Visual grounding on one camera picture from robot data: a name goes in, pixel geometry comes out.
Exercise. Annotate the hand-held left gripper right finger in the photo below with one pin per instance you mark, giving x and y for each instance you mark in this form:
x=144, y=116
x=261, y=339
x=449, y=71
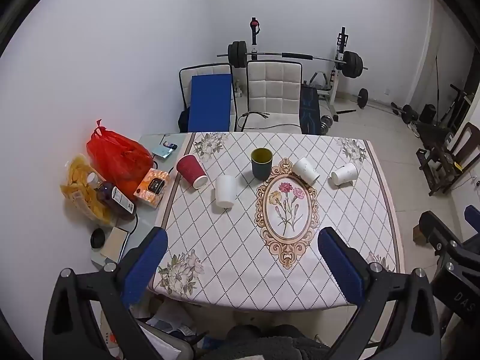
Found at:
x=339, y=266

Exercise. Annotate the black round lid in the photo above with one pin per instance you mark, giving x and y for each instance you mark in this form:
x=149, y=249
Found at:
x=98, y=238

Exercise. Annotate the chrome dumbbell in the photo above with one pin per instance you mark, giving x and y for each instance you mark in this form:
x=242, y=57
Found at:
x=327, y=123

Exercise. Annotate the small black dumbbell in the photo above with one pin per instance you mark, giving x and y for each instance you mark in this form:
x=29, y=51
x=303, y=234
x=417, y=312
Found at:
x=362, y=98

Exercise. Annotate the light blue phone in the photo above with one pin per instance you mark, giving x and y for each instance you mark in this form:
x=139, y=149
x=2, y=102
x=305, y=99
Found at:
x=162, y=152

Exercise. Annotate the black barbell with plates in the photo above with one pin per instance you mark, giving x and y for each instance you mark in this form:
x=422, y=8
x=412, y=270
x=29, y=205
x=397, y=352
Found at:
x=352, y=64

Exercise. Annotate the white barbell rack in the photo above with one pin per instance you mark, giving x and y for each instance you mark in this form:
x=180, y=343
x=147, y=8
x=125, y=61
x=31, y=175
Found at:
x=339, y=63

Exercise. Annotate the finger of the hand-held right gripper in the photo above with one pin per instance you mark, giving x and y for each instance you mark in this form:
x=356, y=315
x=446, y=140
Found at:
x=440, y=232
x=473, y=216

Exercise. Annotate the red plastic bag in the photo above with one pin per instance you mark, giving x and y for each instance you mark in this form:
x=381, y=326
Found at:
x=118, y=161

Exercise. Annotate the yellow snack bag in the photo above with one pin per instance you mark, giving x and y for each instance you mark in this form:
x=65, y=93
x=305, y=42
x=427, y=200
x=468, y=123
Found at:
x=78, y=183

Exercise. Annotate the dark glass bottle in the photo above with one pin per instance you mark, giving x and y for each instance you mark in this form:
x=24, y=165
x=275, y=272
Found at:
x=112, y=197

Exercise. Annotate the dark green cup yellow inside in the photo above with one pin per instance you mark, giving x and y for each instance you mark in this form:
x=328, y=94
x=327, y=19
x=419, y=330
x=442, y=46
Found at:
x=261, y=167

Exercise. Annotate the white padded chair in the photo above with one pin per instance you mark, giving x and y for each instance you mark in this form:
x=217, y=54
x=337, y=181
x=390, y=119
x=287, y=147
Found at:
x=185, y=78
x=273, y=93

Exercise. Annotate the small brown box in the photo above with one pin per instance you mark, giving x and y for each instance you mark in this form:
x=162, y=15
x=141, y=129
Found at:
x=418, y=233

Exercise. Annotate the floral diamond-pattern tablecloth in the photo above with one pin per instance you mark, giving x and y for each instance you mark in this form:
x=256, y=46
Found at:
x=232, y=247

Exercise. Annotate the red ribbed paper cup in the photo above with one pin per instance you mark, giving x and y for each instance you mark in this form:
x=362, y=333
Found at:
x=190, y=170

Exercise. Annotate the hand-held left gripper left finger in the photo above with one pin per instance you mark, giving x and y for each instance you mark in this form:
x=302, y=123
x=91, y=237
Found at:
x=144, y=266

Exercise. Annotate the blue board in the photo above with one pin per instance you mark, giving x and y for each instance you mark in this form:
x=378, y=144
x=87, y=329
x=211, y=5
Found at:
x=210, y=101

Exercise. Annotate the dark blue patterned bench pad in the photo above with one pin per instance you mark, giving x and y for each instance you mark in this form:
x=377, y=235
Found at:
x=310, y=110

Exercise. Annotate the white speckled cup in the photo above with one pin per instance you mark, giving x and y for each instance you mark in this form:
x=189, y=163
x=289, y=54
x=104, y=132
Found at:
x=344, y=174
x=305, y=170

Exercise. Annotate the pile of papers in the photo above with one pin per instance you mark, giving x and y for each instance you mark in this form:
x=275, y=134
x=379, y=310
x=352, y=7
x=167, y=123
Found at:
x=168, y=326

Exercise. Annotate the orange tissue box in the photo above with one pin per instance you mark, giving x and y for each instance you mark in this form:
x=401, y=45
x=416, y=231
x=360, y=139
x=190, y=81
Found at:
x=152, y=189

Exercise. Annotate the plain white cup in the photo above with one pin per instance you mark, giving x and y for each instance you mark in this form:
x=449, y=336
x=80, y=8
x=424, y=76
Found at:
x=225, y=191

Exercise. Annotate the beige notepad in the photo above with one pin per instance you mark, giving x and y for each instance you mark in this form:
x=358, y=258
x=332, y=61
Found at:
x=115, y=243

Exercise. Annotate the black speaker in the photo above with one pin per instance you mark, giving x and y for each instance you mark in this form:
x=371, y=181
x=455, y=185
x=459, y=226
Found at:
x=427, y=114

